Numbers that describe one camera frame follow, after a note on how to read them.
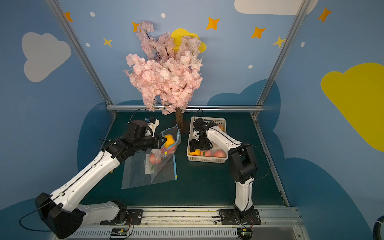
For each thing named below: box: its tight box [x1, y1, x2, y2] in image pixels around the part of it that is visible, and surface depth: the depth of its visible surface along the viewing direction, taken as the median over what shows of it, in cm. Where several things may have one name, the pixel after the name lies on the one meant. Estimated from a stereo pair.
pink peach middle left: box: [200, 150, 212, 157], surface depth 93 cm
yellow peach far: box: [164, 134, 176, 149], surface depth 82 cm
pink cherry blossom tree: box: [123, 21, 203, 130], surface depth 70 cm
